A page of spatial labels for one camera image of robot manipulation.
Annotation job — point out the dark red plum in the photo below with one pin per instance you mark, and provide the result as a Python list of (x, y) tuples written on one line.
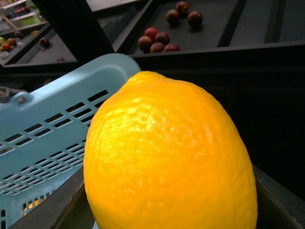
[(157, 47), (182, 7), (195, 19), (162, 37), (172, 16)]

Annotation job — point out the brownish plum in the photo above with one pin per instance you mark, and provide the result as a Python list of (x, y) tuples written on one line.
[(145, 43)]

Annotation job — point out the distant dark plum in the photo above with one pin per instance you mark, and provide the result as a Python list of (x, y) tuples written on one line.
[(44, 42)]

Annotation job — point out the black fruit display tray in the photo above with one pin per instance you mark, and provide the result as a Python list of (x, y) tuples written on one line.
[(249, 54)]

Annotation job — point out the large yellow lemon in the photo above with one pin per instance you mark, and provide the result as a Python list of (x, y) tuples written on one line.
[(164, 154)]

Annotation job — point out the light blue plastic basket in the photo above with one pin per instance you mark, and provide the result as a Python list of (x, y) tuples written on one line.
[(42, 133)]

